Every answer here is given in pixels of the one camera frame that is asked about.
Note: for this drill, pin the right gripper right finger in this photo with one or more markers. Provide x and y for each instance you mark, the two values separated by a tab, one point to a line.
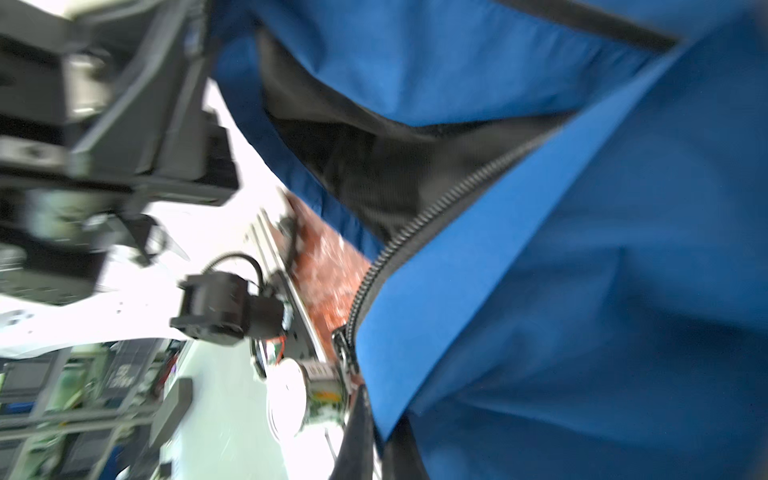
400	457

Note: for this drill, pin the green label round tin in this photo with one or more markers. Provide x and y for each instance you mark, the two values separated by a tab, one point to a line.
304	393

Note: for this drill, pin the blue zip jacket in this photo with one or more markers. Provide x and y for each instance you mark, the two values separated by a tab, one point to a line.
565	208

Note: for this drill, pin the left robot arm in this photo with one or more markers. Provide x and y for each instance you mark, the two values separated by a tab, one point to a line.
40	328

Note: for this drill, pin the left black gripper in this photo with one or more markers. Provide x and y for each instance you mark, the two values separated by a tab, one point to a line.
102	114

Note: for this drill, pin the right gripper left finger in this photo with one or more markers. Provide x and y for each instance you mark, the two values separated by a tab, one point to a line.
355	460

